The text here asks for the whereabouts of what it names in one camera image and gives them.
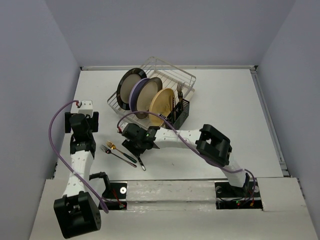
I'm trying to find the silver fork perforated handle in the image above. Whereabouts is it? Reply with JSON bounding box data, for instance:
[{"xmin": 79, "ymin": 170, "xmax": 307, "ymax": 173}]
[{"xmin": 137, "ymin": 157, "xmax": 146, "ymax": 171}]

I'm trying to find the gold fork green handle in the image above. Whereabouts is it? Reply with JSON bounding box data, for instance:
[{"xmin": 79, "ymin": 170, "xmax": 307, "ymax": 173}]
[{"xmin": 106, "ymin": 141, "xmax": 137, "ymax": 163}]

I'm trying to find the dark fork thin handle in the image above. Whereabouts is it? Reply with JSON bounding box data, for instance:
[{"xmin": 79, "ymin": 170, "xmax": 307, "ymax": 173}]
[{"xmin": 100, "ymin": 145, "xmax": 137, "ymax": 168}]

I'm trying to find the knife dark handle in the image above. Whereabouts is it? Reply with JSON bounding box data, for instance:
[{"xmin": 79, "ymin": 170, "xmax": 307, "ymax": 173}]
[{"xmin": 158, "ymin": 113, "xmax": 168, "ymax": 122}]

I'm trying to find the gold knife green handle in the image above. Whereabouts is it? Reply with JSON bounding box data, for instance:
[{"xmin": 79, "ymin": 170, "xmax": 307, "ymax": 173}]
[{"xmin": 171, "ymin": 93, "xmax": 176, "ymax": 122}]

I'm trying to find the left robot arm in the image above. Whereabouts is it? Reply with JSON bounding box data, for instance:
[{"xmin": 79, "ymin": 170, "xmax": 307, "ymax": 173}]
[{"xmin": 53, "ymin": 111, "xmax": 101, "ymax": 239}]

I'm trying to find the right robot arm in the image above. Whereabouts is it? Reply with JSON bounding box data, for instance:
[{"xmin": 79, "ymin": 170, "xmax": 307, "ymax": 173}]
[{"xmin": 119, "ymin": 123, "xmax": 250, "ymax": 196}]

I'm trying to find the purple plate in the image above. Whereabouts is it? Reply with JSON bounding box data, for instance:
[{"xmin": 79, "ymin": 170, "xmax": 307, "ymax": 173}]
[{"xmin": 129, "ymin": 78, "xmax": 150, "ymax": 112}]

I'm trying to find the yellow plate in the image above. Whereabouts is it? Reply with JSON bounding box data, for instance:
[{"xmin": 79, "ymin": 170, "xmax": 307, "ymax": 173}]
[{"xmin": 148, "ymin": 88, "xmax": 174, "ymax": 118}]

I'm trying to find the black utensil caddy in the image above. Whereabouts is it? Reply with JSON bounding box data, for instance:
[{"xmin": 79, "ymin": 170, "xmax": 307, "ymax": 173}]
[{"xmin": 167, "ymin": 99, "xmax": 190, "ymax": 130}]

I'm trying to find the grey brown plate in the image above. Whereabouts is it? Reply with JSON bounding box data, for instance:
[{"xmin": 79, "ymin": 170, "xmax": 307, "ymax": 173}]
[{"xmin": 136, "ymin": 77, "xmax": 163, "ymax": 112}]

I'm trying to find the black rimmed plate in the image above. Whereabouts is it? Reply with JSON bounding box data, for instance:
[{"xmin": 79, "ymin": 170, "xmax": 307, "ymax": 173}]
[{"xmin": 116, "ymin": 68, "xmax": 147, "ymax": 110}]

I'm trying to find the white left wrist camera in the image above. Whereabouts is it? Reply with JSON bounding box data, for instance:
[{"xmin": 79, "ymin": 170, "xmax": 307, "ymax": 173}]
[{"xmin": 76, "ymin": 100, "xmax": 94, "ymax": 118}]

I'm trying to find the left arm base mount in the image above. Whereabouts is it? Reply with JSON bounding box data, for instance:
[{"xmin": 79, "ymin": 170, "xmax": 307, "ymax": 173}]
[{"xmin": 89, "ymin": 172, "xmax": 128, "ymax": 211}]

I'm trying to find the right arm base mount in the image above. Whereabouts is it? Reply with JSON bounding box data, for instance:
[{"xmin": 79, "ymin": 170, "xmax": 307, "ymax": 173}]
[{"xmin": 214, "ymin": 173, "xmax": 263, "ymax": 210}]

